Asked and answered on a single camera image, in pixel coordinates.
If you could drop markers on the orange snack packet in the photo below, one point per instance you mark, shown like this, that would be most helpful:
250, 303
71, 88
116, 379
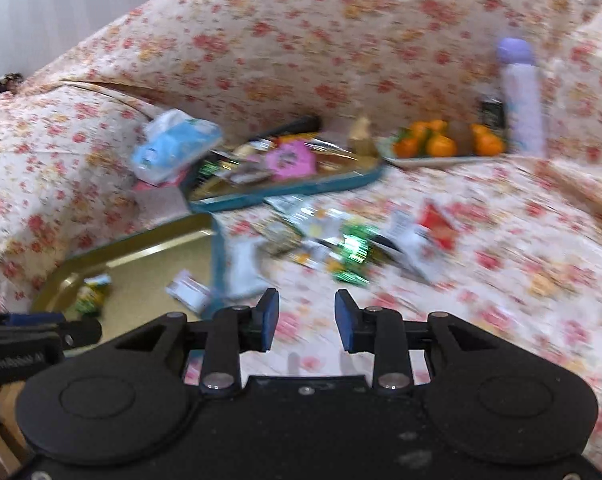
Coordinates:
303, 137

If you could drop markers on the purple bottle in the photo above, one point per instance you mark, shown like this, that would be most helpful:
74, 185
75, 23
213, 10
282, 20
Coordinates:
523, 105

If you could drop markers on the pile of oranges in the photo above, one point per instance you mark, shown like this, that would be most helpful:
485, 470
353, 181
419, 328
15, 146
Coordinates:
441, 145

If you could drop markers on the gold tin tray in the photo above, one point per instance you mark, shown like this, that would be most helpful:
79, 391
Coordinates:
141, 265

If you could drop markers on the clear bag of dark snacks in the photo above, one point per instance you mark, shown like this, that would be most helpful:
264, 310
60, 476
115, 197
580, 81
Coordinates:
251, 174

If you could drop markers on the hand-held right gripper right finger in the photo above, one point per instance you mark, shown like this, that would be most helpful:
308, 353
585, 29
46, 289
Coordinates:
346, 325

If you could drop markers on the white packet dark lettering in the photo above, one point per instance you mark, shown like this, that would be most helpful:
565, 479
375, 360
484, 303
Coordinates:
191, 291

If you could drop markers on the teal rimmed tin tray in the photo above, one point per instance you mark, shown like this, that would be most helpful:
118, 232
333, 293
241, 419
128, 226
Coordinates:
261, 197

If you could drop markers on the black remote control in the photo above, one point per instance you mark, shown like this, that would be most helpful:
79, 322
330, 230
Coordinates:
296, 125

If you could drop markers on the brown paper bag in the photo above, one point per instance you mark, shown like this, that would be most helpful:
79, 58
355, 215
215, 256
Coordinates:
363, 137

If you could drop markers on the pink snack packet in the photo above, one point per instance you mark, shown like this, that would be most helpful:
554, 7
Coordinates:
291, 160

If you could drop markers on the cluster of shiny wrapped candies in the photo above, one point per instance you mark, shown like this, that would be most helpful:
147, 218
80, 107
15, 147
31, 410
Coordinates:
213, 169

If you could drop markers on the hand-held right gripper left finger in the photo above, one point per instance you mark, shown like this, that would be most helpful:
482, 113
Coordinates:
267, 322

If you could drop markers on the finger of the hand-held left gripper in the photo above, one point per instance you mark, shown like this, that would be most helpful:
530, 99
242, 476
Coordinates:
78, 332
28, 318

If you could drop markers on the gold foil candy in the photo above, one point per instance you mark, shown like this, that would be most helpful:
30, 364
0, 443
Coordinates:
318, 260

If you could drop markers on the black and white snack packet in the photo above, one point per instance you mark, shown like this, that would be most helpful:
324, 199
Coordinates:
411, 245

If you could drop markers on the red snack packet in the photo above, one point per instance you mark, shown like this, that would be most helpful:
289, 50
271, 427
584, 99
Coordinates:
438, 227

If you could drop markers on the brown patterned snack packet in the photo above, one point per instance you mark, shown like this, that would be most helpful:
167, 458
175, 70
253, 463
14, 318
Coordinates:
283, 239

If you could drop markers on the plain white snack packet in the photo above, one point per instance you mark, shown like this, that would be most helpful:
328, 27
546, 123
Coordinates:
246, 270

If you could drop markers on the white fruit plate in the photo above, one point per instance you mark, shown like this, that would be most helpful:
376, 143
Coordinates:
431, 160

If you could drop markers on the green shiny candy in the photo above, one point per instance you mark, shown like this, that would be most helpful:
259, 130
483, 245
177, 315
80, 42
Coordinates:
358, 244

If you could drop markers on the blue tissue pack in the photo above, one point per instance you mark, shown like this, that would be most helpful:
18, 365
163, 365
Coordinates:
173, 147

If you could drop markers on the pink cardboard box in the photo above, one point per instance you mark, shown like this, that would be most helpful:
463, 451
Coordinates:
163, 200

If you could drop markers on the dark speckled object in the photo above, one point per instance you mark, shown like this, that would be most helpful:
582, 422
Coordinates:
9, 82

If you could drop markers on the green pea snack packet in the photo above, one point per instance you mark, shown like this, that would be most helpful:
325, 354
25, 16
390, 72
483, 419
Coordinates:
93, 297

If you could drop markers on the green and white snack packet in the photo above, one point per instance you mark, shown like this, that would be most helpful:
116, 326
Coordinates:
351, 276

